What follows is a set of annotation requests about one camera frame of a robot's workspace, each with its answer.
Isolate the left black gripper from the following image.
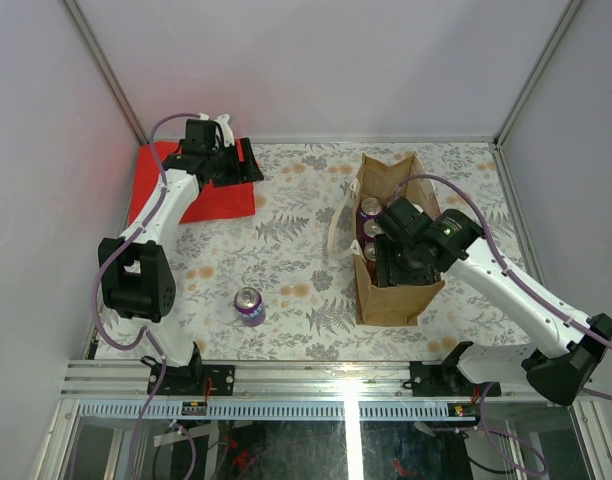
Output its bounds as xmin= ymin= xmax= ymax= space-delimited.
xmin=206 ymin=138 xmax=262 ymax=188

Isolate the red coke can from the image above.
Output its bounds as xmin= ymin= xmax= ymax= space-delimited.
xmin=363 ymin=242 xmax=376 ymax=263

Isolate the purple fanta can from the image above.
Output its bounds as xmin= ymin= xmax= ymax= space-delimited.
xmin=362 ymin=219 xmax=383 ymax=242
xmin=234 ymin=287 xmax=266 ymax=327
xmin=358 ymin=197 xmax=383 ymax=220

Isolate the brown jute canvas bag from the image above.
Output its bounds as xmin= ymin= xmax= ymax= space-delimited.
xmin=326 ymin=152 xmax=445 ymax=327

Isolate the purple fanta can front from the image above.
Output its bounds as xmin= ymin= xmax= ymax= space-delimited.
xmin=234 ymin=287 xmax=266 ymax=327

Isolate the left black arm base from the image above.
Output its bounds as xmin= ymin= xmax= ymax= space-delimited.
xmin=157 ymin=347 xmax=236 ymax=398

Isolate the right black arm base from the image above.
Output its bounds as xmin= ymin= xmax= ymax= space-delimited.
xmin=403 ymin=341 xmax=502 ymax=397

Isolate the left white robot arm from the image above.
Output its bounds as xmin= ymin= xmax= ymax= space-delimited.
xmin=91 ymin=113 xmax=264 ymax=395

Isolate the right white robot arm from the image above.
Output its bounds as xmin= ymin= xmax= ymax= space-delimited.
xmin=376 ymin=198 xmax=612 ymax=406

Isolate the red folded cloth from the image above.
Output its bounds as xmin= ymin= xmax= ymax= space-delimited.
xmin=128 ymin=137 xmax=257 ymax=225

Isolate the floral patterned tablecloth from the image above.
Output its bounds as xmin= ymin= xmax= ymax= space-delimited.
xmin=93 ymin=142 xmax=557 ymax=362

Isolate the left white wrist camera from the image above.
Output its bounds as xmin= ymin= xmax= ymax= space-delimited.
xmin=199 ymin=113 xmax=235 ymax=147

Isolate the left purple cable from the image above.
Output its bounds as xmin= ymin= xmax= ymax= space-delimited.
xmin=92 ymin=112 xmax=202 ymax=480

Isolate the purple cable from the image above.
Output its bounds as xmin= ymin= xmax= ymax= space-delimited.
xmin=393 ymin=174 xmax=612 ymax=474
xmin=92 ymin=112 xmax=202 ymax=480

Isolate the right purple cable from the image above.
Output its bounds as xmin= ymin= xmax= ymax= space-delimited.
xmin=393 ymin=174 xmax=612 ymax=474

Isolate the aluminium front rail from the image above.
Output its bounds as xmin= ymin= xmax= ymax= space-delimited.
xmin=60 ymin=358 xmax=600 ymax=401

